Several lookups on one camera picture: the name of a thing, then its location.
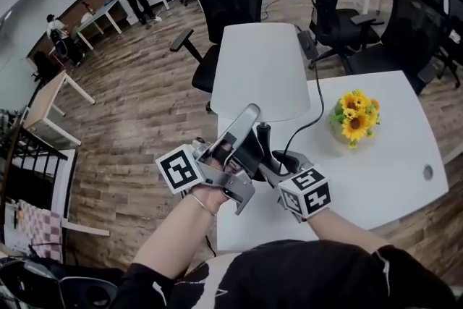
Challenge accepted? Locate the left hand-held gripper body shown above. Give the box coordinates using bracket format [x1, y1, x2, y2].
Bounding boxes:
[155, 137, 256, 216]

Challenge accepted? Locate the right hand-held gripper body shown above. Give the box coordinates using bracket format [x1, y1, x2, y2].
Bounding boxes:
[277, 164, 332, 224]

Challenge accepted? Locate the white table lamp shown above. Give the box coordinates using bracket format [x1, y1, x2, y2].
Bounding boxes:
[209, 22, 311, 182]

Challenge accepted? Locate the black lamp cord with adapter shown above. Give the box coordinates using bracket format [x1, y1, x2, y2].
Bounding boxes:
[281, 30, 325, 171]

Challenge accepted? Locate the person's right forearm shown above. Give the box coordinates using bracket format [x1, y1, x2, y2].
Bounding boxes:
[307, 208, 390, 256]

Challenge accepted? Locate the person's left forearm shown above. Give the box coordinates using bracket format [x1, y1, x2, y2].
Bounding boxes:
[132, 193, 218, 279]

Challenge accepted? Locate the person's left hand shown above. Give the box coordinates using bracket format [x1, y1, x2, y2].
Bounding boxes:
[191, 185, 229, 216]

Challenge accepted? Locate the yellow sunflower pot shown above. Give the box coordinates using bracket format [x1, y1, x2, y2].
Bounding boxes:
[328, 88, 382, 150]

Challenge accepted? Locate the person's black white top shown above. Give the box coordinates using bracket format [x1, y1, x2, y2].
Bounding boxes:
[111, 238, 459, 309]

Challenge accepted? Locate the white side table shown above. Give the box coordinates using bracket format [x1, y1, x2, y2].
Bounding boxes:
[50, 148, 111, 237]

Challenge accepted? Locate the black metal rack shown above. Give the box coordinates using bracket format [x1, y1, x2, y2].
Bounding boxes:
[0, 117, 69, 243]

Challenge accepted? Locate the black padded headset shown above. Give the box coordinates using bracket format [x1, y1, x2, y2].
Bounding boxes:
[0, 256, 120, 309]

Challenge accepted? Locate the pink checkered cloth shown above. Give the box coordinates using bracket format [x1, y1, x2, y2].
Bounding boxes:
[16, 198, 62, 262]

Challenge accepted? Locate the thin gold bracelet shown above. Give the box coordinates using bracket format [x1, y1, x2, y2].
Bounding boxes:
[190, 191, 218, 218]

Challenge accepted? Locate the white frame long table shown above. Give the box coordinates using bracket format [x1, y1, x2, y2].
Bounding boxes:
[74, 0, 123, 51]

